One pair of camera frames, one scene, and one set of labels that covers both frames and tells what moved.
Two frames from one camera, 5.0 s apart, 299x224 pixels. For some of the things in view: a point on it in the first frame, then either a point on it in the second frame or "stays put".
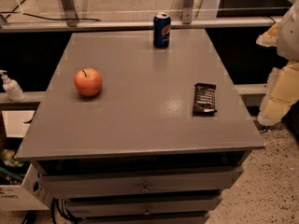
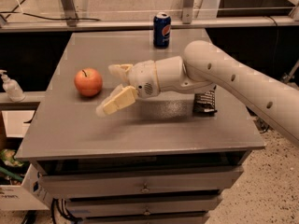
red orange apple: x=88 y=81 stays put
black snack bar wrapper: x=204 y=100 stays put
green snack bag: x=7 y=158 stays put
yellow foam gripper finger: x=281 y=93 → x=120 y=98
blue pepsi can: x=162 y=30 stays put
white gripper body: x=290 y=36 → x=142 y=78
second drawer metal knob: x=147 y=212 stays put
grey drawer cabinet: x=127 y=133 stays put
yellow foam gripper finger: x=269 y=38 → x=121 y=72
